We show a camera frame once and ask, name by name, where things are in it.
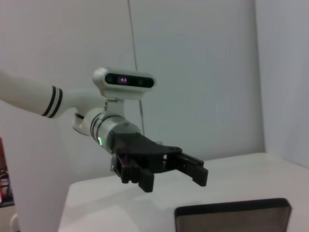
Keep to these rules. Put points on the black glasses case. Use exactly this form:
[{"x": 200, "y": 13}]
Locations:
[{"x": 229, "y": 217}]

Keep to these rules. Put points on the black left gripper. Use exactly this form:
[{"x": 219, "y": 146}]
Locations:
[{"x": 144, "y": 149}]

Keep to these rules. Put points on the dark cluttered shelf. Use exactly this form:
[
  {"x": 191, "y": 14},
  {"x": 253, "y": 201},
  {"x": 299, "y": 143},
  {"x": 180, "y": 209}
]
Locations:
[{"x": 3, "y": 169}]

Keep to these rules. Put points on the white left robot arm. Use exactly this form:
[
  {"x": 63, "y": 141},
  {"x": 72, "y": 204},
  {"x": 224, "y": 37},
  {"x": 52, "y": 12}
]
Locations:
[{"x": 29, "y": 94}]

